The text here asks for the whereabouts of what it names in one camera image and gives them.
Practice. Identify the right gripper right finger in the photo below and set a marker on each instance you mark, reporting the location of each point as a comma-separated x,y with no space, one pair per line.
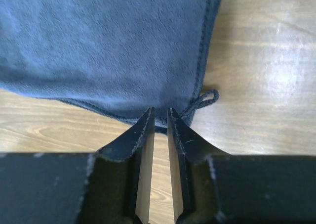
210,186

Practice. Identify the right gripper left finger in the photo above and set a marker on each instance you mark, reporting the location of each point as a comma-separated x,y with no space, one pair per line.
109,186

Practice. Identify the dark blue towel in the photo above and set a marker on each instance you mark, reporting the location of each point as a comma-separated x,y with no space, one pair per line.
116,58

